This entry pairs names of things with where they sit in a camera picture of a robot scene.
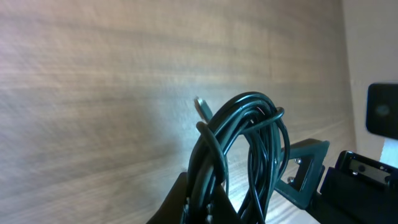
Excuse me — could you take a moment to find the black USB cable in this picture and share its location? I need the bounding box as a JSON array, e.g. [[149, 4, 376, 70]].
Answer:
[[185, 91, 291, 224]]

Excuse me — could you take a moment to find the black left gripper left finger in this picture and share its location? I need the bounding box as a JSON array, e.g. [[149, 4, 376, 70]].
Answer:
[[147, 172, 187, 224]]

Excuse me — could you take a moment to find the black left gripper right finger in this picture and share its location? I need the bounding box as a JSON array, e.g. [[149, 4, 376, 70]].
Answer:
[[206, 185, 241, 224]]

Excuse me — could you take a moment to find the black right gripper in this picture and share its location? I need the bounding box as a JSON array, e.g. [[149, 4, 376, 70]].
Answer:
[[275, 139, 397, 224]]

